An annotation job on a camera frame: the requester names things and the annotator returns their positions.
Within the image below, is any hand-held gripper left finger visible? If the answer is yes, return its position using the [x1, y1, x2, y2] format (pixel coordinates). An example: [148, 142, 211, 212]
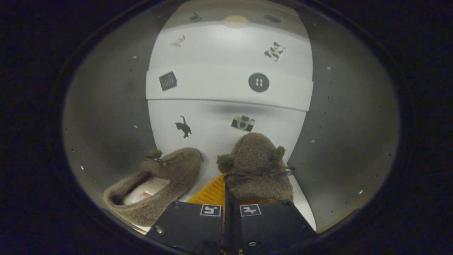
[146, 174, 228, 255]

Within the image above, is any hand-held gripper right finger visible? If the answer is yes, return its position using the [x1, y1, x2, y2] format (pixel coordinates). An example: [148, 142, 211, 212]
[231, 199, 317, 255]

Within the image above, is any brown fuzzy shoe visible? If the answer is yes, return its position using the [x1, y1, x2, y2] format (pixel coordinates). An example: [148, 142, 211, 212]
[103, 147, 203, 227]
[216, 132, 297, 204]

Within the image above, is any grey shoe cabinet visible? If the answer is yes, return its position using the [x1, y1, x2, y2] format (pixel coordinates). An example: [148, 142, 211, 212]
[63, 0, 401, 235]

